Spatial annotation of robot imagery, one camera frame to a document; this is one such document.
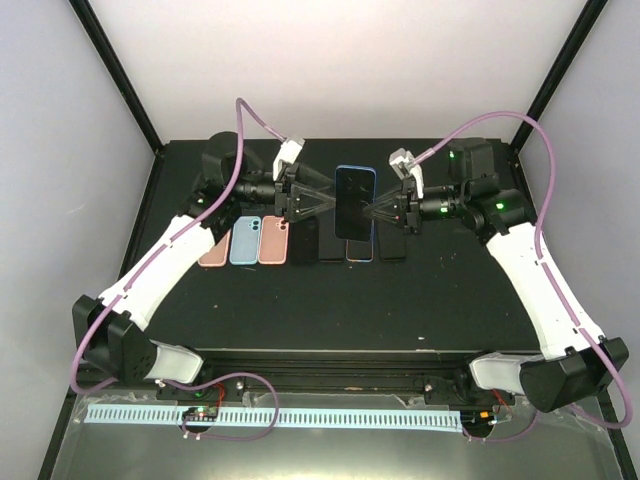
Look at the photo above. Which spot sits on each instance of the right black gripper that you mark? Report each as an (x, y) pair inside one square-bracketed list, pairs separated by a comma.
[(409, 209)]

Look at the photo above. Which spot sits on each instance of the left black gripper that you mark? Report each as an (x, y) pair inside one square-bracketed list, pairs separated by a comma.
[(288, 204)]

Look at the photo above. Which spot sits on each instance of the blue cased phone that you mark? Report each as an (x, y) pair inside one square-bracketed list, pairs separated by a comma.
[(391, 243)]

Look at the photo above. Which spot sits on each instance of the black phone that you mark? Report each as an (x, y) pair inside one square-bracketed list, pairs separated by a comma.
[(304, 242)]

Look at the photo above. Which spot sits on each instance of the pink cased phone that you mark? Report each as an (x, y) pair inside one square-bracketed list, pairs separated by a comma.
[(355, 190), (360, 251)]

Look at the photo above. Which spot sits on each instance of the pink phone case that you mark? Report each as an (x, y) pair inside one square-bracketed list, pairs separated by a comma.
[(217, 256), (273, 243)]

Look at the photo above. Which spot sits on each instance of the black phone case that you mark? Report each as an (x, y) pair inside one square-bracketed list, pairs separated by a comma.
[(331, 249)]

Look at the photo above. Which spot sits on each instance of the blue phone case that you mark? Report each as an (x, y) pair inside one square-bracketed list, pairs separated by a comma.
[(245, 240)]

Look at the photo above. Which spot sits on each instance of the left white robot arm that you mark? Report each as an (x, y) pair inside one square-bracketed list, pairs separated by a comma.
[(112, 326)]

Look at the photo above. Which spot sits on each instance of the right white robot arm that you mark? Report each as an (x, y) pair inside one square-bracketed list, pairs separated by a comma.
[(503, 221)]

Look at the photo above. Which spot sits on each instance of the right small circuit board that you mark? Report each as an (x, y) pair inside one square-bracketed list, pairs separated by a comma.
[(479, 417)]

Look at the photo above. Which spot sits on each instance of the small circuit board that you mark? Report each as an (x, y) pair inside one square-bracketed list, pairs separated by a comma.
[(479, 417), (200, 414)]

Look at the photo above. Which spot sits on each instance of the left small circuit board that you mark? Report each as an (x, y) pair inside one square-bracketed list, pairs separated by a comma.
[(200, 414)]

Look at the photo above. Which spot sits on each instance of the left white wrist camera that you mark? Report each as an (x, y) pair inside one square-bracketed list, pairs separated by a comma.
[(288, 153)]

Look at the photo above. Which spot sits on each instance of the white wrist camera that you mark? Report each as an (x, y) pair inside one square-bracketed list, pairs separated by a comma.
[(403, 164), (288, 153)]

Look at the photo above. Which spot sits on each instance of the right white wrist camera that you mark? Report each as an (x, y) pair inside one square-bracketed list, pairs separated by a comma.
[(403, 164)]

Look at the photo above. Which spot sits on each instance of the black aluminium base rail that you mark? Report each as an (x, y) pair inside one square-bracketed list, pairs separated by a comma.
[(444, 377)]

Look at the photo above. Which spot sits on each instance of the white slotted cable duct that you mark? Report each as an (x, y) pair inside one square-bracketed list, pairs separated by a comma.
[(312, 418)]

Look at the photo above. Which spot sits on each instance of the left black frame post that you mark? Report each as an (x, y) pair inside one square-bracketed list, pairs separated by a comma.
[(100, 41)]

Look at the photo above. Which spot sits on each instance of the black frame post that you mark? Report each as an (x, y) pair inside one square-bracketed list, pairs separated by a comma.
[(100, 41), (578, 34)]

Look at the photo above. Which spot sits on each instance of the right black frame post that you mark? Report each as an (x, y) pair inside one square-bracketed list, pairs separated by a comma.
[(578, 34)]

